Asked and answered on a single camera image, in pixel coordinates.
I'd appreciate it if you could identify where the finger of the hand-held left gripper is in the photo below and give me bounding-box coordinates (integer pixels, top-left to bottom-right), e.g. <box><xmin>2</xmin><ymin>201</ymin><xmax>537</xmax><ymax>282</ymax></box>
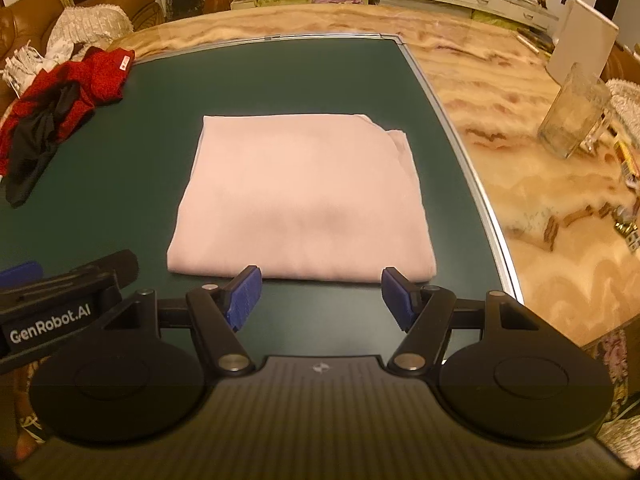
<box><xmin>0</xmin><ymin>260</ymin><xmax>43</xmax><ymax>288</ymax></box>

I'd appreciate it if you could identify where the tall white container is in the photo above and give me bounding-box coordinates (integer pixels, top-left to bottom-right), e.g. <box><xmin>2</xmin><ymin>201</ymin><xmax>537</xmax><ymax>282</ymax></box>
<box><xmin>545</xmin><ymin>0</ymin><xmax>621</xmax><ymax>83</ymax></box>

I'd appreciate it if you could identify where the glass beer mug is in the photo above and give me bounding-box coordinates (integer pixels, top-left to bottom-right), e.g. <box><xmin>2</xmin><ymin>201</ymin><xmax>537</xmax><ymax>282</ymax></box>
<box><xmin>537</xmin><ymin>62</ymin><xmax>615</xmax><ymax>160</ymax></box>

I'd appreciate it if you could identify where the cream knitted cushion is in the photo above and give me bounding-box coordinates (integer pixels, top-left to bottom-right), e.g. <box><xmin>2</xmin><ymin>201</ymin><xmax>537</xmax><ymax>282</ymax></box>
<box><xmin>42</xmin><ymin>4</ymin><xmax>135</xmax><ymax>61</ymax></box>

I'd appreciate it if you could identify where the small cardboard packet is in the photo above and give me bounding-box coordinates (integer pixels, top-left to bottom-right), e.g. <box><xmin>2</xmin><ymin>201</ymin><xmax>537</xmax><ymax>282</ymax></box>
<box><xmin>614</xmin><ymin>140</ymin><xmax>638</xmax><ymax>176</ymax></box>

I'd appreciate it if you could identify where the floral patterned rug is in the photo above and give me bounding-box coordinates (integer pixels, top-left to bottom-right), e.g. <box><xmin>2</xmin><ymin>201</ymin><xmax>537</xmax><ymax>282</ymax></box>
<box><xmin>582</xmin><ymin>330</ymin><xmax>640</xmax><ymax>436</ymax></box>

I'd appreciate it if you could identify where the brown leather sofa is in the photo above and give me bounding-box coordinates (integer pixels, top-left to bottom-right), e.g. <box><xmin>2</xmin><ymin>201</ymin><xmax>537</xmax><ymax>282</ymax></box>
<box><xmin>0</xmin><ymin>0</ymin><xmax>166</xmax><ymax>116</ymax></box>

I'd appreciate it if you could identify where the pink shirt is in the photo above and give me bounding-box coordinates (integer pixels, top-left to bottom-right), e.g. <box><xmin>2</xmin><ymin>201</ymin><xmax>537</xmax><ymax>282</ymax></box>
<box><xmin>166</xmin><ymin>112</ymin><xmax>438</xmax><ymax>283</ymax></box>

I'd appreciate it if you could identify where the cream quilted sofa cover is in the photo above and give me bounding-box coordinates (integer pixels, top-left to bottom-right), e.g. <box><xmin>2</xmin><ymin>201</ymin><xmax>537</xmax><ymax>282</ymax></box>
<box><xmin>605</xmin><ymin>77</ymin><xmax>640</xmax><ymax>131</ymax></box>

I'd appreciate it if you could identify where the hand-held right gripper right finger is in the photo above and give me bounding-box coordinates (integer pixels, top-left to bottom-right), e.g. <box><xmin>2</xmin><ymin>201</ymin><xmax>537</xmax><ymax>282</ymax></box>
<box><xmin>381</xmin><ymin>266</ymin><xmax>541</xmax><ymax>373</ymax></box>

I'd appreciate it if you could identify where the brown leather armchair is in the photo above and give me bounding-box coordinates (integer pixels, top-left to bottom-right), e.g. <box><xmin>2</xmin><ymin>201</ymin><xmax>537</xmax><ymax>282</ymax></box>
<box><xmin>602</xmin><ymin>42</ymin><xmax>640</xmax><ymax>86</ymax></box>

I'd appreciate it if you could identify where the black garment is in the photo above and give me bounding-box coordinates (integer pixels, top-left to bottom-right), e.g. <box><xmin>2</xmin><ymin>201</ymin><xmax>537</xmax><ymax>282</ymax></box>
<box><xmin>4</xmin><ymin>82</ymin><xmax>83</xmax><ymax>208</ymax></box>

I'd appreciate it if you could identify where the white lace-up sneaker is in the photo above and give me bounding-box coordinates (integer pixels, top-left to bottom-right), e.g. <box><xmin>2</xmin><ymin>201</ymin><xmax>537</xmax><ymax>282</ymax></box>
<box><xmin>2</xmin><ymin>40</ymin><xmax>61</xmax><ymax>101</ymax></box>

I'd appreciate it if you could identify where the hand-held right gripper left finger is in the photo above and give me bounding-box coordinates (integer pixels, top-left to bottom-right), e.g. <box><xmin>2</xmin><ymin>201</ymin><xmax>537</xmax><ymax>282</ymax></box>
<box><xmin>102</xmin><ymin>265</ymin><xmax>263</xmax><ymax>378</ymax></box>

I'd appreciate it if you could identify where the green framed mat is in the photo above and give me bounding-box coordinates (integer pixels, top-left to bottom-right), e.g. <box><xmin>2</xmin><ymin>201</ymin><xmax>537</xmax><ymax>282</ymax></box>
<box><xmin>0</xmin><ymin>35</ymin><xmax>525</xmax><ymax>361</ymax></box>

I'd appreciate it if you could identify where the red garment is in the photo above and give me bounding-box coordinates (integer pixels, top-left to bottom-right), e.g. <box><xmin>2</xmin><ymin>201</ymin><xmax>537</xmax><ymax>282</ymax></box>
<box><xmin>0</xmin><ymin>47</ymin><xmax>137</xmax><ymax>176</ymax></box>

